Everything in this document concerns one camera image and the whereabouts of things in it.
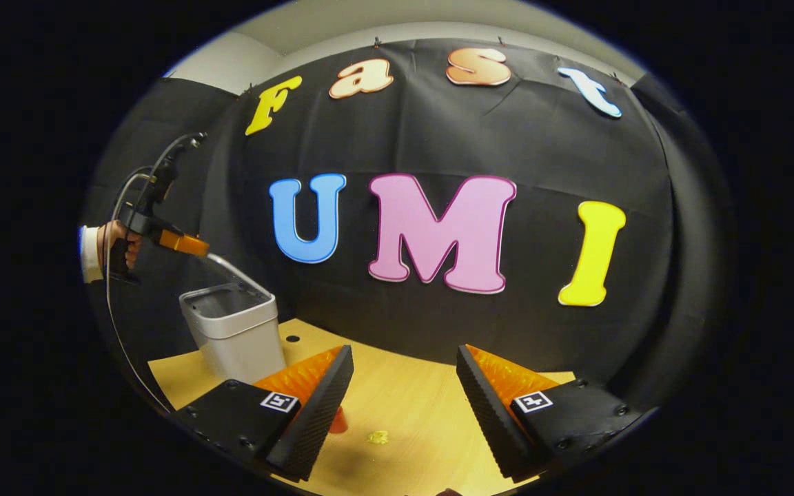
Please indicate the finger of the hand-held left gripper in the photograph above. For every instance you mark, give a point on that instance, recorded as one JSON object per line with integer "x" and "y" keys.
{"x": 187, "y": 244}

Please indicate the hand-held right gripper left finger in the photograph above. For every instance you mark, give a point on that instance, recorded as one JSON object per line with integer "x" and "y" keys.
{"x": 314, "y": 413}

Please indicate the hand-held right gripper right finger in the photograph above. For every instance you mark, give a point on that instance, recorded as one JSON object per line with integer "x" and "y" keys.
{"x": 497, "y": 413}

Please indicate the red pop can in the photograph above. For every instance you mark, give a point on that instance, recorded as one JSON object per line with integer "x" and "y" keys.
{"x": 339, "y": 421}

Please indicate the yellow paper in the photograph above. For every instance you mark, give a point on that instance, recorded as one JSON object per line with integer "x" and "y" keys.
{"x": 378, "y": 437}

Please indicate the white desktop garbage bin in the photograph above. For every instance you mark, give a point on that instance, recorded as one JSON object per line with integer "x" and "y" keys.
{"x": 238, "y": 344}

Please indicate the wooden desktop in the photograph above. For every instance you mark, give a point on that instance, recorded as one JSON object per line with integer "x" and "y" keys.
{"x": 404, "y": 399}

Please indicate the black backdrop cloth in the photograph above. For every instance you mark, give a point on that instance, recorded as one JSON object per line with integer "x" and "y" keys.
{"x": 542, "y": 138}

